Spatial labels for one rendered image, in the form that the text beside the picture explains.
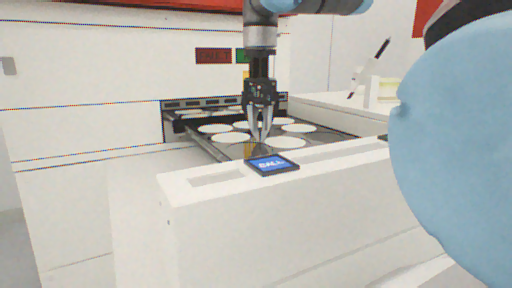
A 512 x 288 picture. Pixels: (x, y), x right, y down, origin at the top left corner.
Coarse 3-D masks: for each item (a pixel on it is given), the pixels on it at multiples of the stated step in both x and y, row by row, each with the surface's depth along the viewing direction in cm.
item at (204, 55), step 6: (198, 48) 87; (204, 48) 88; (198, 54) 87; (204, 54) 88; (210, 54) 89; (216, 54) 90; (222, 54) 91; (228, 54) 92; (198, 60) 88; (204, 60) 89; (210, 60) 90; (216, 60) 90; (222, 60) 91; (228, 60) 92
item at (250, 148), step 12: (240, 120) 95; (300, 120) 95; (204, 132) 80; (228, 132) 80; (240, 132) 80; (276, 132) 80; (288, 132) 80; (300, 132) 80; (312, 132) 80; (324, 132) 80; (336, 132) 80; (216, 144) 69; (228, 144) 69; (240, 144) 70; (252, 144) 70; (264, 144) 70; (312, 144) 69; (324, 144) 70; (228, 156) 61; (240, 156) 61; (252, 156) 61
